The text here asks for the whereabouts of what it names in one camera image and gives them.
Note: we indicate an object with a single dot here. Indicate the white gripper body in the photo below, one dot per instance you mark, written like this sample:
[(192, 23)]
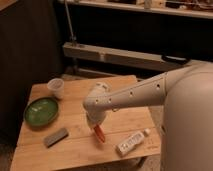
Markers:
[(95, 119)]

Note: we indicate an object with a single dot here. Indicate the red pepper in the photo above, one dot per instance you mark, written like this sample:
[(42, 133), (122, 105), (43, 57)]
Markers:
[(99, 133)]

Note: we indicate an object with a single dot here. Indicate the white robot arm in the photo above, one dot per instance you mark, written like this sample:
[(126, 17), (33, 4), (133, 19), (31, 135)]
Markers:
[(187, 97)]

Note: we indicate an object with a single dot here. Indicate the grey sponge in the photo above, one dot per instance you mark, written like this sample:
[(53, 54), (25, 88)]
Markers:
[(55, 137)]

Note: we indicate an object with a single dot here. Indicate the wooden table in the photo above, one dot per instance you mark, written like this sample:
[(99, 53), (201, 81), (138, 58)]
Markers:
[(81, 147)]

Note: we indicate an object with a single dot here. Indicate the white bottle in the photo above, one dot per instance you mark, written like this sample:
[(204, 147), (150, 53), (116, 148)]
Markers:
[(131, 142)]

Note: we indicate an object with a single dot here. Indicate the green bowl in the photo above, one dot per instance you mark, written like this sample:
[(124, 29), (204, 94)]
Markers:
[(41, 112)]

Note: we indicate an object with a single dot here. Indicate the grey metal beam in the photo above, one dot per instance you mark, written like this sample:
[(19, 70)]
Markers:
[(121, 57)]

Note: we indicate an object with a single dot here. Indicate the metal pole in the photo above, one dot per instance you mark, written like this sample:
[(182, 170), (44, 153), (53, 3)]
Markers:
[(72, 35)]

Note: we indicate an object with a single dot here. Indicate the wooden shelf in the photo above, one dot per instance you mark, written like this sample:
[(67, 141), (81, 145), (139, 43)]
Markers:
[(138, 8)]

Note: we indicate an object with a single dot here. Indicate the black handle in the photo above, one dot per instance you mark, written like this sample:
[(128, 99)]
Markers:
[(180, 61)]

